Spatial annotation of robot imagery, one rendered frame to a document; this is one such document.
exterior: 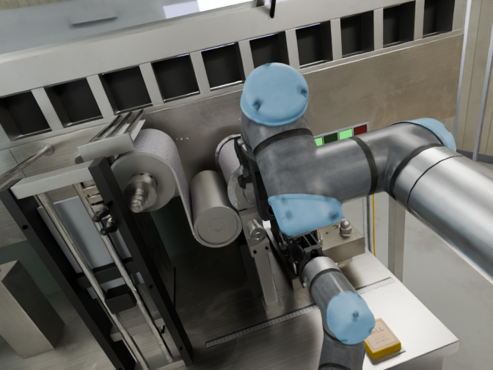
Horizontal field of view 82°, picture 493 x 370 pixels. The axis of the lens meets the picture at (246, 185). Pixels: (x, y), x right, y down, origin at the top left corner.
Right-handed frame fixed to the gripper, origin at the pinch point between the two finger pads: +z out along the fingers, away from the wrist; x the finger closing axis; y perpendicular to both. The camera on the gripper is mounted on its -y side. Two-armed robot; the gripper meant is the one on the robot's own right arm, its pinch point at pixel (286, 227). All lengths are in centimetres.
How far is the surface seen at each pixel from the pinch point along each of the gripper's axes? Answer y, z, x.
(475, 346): -109, 7, -86
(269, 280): -9.5, -7.1, 8.9
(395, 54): 34, 30, -56
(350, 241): -6.2, -6.4, -15.4
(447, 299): -109, 33, -97
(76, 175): 34, -16, 37
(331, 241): -5.9, -4.0, -11.0
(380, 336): -16.5, -26.6, -10.2
